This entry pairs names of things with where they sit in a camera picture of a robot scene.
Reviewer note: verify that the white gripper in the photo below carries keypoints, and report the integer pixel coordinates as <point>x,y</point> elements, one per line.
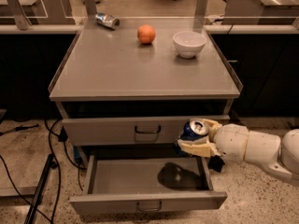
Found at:
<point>231,142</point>

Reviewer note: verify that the blue pepsi can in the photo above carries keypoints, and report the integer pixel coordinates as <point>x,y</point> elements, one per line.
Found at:
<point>194,129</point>

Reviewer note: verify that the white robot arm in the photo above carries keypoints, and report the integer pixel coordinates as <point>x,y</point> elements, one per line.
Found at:
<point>276,156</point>

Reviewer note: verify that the grey top drawer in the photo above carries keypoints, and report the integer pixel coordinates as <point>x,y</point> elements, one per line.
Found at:
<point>124,131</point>

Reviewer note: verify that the grey metal drawer cabinet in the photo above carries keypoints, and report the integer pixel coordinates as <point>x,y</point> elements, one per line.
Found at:
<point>110,74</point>

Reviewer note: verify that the grey open middle drawer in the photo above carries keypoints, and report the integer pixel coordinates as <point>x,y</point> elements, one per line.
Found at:
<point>146,185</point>

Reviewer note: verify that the silver can lying down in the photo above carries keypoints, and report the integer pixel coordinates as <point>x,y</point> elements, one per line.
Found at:
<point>107,21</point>

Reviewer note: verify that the dark cloth on floor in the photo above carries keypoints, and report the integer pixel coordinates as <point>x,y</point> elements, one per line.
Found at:
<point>216,163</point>

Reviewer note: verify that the white ceramic bowl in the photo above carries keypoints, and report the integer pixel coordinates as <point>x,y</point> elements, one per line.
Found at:
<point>188,43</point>

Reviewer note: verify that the orange fruit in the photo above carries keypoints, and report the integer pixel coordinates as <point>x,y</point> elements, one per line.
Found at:
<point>146,34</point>

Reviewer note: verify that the black flat bar on floor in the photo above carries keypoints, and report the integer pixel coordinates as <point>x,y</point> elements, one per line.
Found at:
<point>39,190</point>

